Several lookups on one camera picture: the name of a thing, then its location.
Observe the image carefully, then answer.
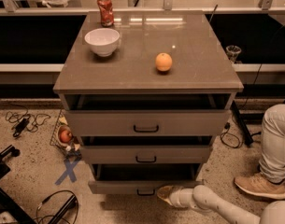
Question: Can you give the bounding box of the grey bottom drawer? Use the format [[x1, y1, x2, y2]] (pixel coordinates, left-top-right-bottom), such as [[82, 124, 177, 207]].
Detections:
[[89, 163, 203, 196]]

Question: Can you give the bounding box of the grey drawer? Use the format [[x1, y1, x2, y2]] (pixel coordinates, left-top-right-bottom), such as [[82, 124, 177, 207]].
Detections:
[[80, 136, 210, 164], [60, 93, 233, 136], [89, 163, 203, 196]]

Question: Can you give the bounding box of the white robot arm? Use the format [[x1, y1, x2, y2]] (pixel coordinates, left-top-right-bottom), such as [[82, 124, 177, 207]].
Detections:
[[157, 185, 285, 224]]

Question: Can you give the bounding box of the grey middle drawer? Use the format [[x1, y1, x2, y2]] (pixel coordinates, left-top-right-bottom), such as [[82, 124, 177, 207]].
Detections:
[[80, 136, 210, 164]]

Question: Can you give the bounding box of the grey three-drawer cabinet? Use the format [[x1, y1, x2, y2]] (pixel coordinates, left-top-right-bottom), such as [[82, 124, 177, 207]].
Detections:
[[52, 10, 245, 197]]

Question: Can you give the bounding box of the grey top drawer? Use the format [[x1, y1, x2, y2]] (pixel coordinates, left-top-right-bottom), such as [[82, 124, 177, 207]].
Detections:
[[60, 93, 233, 136]]

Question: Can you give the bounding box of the tan sneaker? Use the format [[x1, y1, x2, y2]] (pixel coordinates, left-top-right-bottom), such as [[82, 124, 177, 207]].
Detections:
[[234, 173, 285, 200]]

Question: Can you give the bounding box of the blue tape cross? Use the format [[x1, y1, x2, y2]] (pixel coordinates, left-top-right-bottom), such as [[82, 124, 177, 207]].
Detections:
[[55, 157, 81, 186]]

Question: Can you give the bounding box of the black metal bar right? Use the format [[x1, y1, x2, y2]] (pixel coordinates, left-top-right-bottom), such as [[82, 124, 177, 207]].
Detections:
[[231, 102, 253, 147]]

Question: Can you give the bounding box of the red apple in basket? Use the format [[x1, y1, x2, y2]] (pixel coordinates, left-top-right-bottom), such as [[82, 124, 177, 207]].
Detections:
[[59, 130, 73, 143]]

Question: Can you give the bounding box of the orange fruit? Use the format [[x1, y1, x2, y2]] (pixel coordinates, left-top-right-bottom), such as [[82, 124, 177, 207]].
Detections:
[[155, 53, 173, 72]]

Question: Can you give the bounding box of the person leg in light trousers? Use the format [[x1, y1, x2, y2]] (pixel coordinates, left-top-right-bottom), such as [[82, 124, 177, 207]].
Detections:
[[259, 104, 285, 184]]

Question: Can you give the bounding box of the clear glass cup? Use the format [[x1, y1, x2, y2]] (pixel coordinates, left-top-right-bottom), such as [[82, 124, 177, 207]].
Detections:
[[226, 45, 242, 63]]

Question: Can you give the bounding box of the black stand lower left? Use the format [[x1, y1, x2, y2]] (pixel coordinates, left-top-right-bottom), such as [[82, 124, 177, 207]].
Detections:
[[0, 146, 36, 224]]

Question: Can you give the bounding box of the white ceramic bowl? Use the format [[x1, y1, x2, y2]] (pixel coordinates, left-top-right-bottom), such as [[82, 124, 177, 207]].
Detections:
[[84, 28, 120, 57]]

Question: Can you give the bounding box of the crushed red soda can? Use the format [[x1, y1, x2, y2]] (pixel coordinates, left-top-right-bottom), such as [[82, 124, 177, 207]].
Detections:
[[97, 0, 114, 27]]

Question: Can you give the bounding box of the black cable lower left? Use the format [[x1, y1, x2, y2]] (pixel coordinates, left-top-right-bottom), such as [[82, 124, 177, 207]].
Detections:
[[35, 189, 79, 224]]

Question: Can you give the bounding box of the black cable right floor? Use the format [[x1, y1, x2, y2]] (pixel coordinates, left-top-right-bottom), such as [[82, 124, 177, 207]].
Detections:
[[220, 121, 244, 149]]

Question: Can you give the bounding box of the wire basket with fruit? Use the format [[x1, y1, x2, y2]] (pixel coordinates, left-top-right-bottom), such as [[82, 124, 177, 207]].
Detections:
[[50, 110, 81, 158]]

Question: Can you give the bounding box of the black power adapter with cable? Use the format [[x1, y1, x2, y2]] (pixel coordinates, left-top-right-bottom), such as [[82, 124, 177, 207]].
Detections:
[[5, 105, 50, 138]]

